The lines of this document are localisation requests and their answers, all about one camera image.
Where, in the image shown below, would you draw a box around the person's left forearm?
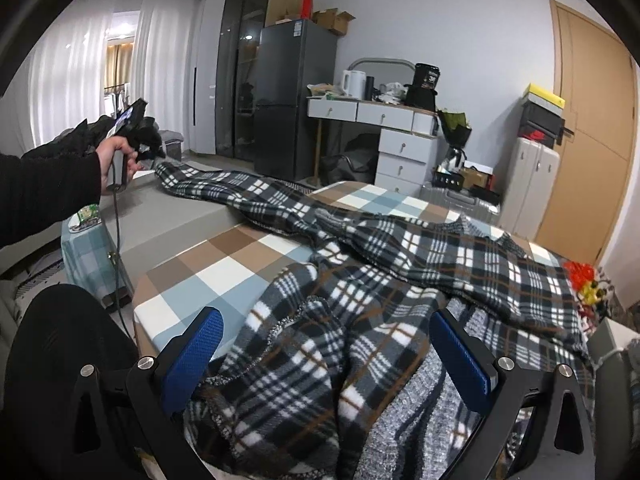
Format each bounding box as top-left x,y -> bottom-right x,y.
0,149 -> 103,251

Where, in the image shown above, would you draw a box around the white crumpled bags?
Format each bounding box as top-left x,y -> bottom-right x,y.
375,82 -> 406,106

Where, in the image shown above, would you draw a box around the person's left hand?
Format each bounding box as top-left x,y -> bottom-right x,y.
97,136 -> 139,194

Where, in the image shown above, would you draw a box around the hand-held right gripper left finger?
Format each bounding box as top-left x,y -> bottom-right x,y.
60,306 -> 225,480

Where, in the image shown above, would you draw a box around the white electric kettle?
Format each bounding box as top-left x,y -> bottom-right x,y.
341,69 -> 365,100

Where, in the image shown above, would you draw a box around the checkered brown blue bed sheet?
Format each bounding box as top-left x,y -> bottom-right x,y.
132,182 -> 568,361

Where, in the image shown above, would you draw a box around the black appliance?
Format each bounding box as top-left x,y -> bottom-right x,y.
404,62 -> 441,111

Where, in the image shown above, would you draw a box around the blue checkered covered stool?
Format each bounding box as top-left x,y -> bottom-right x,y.
61,212 -> 133,306

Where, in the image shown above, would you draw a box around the white sheer curtain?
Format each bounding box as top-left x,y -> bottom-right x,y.
131,0 -> 206,133
10,12 -> 108,150

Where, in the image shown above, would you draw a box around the person's black trouser leg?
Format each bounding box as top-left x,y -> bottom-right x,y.
2,284 -> 141,480

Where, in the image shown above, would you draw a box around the black white plaid fleece garment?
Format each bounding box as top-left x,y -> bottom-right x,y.
154,161 -> 593,480

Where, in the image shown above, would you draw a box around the grey refrigerator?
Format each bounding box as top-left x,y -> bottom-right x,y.
252,20 -> 338,181

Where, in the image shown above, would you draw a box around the white desk with drawers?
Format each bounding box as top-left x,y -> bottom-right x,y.
306,95 -> 441,198

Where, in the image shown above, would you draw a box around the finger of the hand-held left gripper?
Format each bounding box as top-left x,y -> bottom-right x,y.
136,143 -> 167,165
140,116 -> 162,145

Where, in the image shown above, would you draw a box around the beige curtain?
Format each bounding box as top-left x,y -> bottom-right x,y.
105,42 -> 135,91

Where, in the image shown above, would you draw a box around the black shoe box red print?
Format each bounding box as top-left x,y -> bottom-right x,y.
517,127 -> 558,149

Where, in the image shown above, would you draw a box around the grey upholstered bed board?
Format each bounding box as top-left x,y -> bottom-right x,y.
100,160 -> 321,281

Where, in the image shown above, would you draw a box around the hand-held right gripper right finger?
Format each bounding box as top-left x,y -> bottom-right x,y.
430,307 -> 596,480

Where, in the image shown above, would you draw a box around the black bag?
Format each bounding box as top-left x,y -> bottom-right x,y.
320,132 -> 378,183

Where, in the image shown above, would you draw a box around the wooden door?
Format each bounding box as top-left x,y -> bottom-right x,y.
532,0 -> 640,266

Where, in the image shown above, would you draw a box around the silver suitcase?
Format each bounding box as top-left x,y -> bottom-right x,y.
420,182 -> 501,226

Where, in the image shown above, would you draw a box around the open cardboard box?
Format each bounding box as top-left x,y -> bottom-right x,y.
312,7 -> 356,36

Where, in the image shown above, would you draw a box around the yellow shoe box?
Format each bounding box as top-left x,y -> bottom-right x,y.
522,84 -> 567,111

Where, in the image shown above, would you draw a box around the grey storage stool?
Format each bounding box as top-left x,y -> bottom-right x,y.
160,130 -> 187,161

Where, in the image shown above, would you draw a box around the green white packet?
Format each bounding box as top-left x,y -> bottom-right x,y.
70,205 -> 103,233

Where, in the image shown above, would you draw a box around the black fuzzy cloth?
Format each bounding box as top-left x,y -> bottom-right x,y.
25,115 -> 116,161

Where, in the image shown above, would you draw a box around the dark glass wardrobe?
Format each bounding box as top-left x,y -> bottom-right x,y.
215,0 -> 276,161

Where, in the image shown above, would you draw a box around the brown box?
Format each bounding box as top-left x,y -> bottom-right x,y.
460,167 -> 492,192

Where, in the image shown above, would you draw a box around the white wardrobe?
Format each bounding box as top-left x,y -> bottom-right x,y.
192,0 -> 228,156

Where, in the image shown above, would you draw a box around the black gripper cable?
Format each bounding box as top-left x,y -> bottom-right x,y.
107,187 -> 141,346

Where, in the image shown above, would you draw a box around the grey framed arched mirror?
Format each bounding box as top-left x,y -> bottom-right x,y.
347,57 -> 416,92

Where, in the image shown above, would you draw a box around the flower bouquet in black wrap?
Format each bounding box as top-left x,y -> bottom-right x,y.
437,107 -> 473,173

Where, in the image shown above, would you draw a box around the white cabinet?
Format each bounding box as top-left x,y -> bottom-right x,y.
497,137 -> 561,238

